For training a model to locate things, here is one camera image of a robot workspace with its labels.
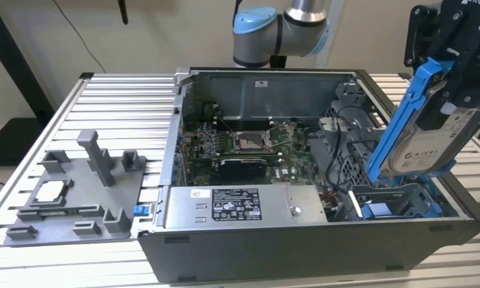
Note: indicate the black RAM slot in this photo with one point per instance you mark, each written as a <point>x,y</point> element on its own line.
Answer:
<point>244,122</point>
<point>244,125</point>
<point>244,119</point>

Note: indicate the silver CPU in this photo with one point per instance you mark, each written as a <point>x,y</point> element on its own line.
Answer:
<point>49,192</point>

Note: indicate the green RAM stick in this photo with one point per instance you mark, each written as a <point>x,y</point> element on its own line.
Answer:
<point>69,211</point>

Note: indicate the CPU socket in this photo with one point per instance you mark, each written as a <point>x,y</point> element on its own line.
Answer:
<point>245,142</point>

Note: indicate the silver disk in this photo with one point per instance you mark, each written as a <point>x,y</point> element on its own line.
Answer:
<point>428,150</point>

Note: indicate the black open PC case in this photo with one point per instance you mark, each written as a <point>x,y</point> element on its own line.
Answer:
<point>264,255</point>

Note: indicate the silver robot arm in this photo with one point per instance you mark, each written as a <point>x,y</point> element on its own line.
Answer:
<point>260,42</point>

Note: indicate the grey metal disk bay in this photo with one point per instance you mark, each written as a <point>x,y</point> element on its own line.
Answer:
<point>404,195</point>

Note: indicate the blue case latch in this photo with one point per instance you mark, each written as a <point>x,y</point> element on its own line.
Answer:
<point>140,210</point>

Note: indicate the grey perforated drive cage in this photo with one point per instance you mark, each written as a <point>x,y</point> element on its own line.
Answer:
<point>356,162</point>

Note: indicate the thin metal locking lever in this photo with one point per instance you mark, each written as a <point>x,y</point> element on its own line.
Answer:
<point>226,124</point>

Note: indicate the short black wall bar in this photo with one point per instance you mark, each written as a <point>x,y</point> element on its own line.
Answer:
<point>122,12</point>

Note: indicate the grey plastic part rack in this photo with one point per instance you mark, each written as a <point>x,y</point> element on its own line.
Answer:
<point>84,204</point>

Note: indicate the green motherboard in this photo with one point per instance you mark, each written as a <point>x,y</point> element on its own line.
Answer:
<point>292,168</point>

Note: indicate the silver power supply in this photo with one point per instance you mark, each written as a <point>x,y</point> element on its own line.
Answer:
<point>180,210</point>

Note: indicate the blue plastic bay bracket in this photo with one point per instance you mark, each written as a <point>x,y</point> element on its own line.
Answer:
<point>377,211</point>

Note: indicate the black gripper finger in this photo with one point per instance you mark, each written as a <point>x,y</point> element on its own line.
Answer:
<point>411,39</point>
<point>469,60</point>

